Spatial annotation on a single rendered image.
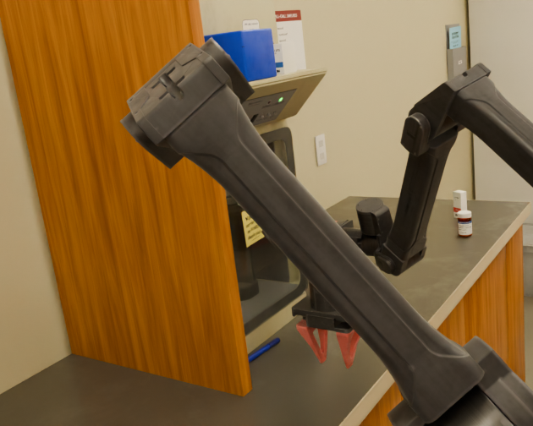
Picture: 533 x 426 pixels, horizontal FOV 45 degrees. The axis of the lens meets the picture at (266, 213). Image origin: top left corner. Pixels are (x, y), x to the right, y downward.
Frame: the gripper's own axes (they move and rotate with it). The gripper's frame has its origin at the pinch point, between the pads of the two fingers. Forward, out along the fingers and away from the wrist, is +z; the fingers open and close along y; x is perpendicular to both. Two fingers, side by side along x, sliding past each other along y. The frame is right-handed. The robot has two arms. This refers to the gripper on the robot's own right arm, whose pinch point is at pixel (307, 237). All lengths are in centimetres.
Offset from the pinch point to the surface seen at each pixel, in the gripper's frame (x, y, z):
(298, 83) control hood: -34.7, 5.3, -4.5
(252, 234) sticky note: -5.0, 14.9, 4.2
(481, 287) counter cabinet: 32, -57, -22
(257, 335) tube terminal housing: 17.7, 16.3, 5.0
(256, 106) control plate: -31.9, 16.9, -1.9
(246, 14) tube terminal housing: -49.1, 5.4, 6.1
